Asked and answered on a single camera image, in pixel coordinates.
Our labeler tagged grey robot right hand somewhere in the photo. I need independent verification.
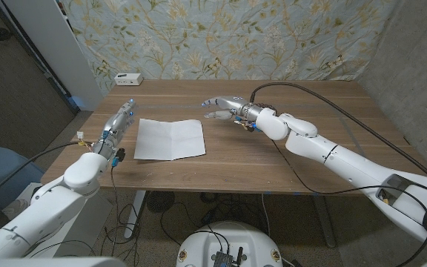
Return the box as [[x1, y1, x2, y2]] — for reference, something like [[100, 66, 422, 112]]
[[200, 95, 267, 122]]

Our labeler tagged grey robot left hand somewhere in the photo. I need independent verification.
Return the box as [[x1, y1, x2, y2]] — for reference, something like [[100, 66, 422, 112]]
[[91, 98, 137, 155]]

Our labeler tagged white paper sheet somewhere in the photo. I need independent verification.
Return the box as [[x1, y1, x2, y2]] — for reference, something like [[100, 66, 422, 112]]
[[133, 118, 207, 162]]

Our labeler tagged white power strip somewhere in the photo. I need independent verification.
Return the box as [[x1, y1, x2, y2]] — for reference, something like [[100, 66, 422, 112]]
[[113, 73, 144, 87]]

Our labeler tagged floral printed backdrop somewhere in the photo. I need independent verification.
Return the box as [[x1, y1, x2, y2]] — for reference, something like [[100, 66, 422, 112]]
[[59, 0, 400, 96]]

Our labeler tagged white table leg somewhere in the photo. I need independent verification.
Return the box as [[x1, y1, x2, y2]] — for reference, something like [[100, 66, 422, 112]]
[[124, 191, 147, 239]]

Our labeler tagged black round fan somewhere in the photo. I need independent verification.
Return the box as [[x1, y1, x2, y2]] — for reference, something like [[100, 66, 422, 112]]
[[145, 191, 176, 214]]

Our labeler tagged white cabinet panel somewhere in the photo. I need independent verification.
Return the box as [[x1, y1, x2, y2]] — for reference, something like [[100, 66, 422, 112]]
[[4, 0, 105, 111]]

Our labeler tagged printed floor mat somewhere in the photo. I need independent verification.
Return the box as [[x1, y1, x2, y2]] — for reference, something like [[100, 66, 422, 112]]
[[4, 181, 115, 259]]

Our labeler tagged blue-grey chair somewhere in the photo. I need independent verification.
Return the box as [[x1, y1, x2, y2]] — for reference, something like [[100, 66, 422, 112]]
[[0, 146, 46, 211]]

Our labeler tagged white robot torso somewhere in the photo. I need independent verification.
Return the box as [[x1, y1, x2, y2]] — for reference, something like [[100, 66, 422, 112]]
[[176, 221, 284, 267]]

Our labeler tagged grey table leg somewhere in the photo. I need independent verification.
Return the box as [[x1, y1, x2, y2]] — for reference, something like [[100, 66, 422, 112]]
[[311, 195, 337, 248]]

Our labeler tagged thin black left wrist cable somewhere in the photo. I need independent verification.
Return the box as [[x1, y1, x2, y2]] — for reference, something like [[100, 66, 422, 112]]
[[102, 165, 125, 257]]

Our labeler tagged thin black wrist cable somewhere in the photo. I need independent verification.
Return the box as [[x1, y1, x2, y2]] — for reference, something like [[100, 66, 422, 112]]
[[102, 165, 125, 257], [271, 137, 427, 227]]

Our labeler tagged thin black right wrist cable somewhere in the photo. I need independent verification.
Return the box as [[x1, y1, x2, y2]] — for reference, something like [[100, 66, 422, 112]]
[[271, 137, 427, 227]]

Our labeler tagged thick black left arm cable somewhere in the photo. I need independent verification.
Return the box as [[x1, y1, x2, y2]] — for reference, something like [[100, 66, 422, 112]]
[[0, 140, 90, 207]]

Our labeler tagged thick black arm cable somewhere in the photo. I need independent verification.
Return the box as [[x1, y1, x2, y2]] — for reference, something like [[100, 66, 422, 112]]
[[249, 82, 427, 182], [0, 140, 90, 207]]

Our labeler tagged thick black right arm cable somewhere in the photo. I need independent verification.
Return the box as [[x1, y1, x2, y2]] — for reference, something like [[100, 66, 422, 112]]
[[249, 82, 427, 182]]

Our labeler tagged black floor cable tangle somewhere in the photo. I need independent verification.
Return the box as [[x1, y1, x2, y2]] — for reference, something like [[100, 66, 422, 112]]
[[102, 191, 270, 260]]

